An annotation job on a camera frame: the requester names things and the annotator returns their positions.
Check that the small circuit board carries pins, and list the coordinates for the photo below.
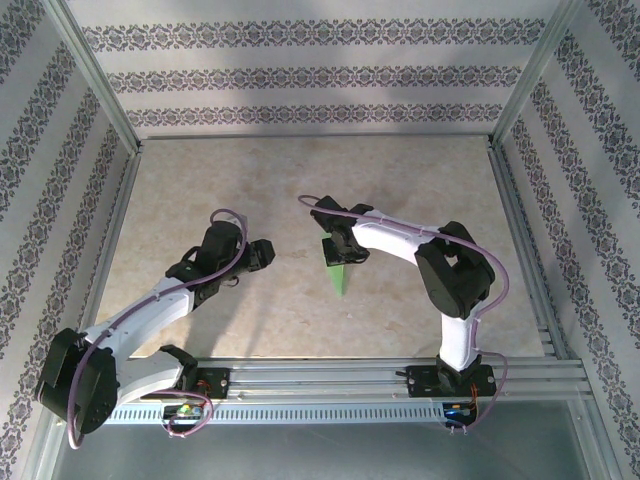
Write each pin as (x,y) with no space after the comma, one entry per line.
(457,411)
(185,411)

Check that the aluminium side frame rail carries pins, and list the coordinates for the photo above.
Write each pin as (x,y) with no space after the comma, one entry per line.
(525,250)
(111,250)

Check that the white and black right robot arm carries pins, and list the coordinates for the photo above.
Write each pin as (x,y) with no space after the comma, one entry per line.
(455,275)

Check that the light green paper sheet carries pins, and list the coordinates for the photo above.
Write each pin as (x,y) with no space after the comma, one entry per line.
(340,280)

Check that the grey sheet metal tray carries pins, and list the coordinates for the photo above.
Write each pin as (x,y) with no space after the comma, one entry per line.
(320,455)

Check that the thin aluminium frame rail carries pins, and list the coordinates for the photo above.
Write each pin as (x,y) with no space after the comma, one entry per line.
(315,136)

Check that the wide aluminium mounting rail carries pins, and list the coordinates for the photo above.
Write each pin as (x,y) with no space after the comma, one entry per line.
(320,380)

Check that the aluminium frame post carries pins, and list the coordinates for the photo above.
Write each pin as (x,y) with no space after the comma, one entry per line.
(95,75)
(531,75)

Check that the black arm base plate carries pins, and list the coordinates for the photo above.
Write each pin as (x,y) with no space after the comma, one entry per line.
(420,382)
(220,382)

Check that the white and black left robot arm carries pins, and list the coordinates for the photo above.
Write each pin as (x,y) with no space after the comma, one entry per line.
(75,380)

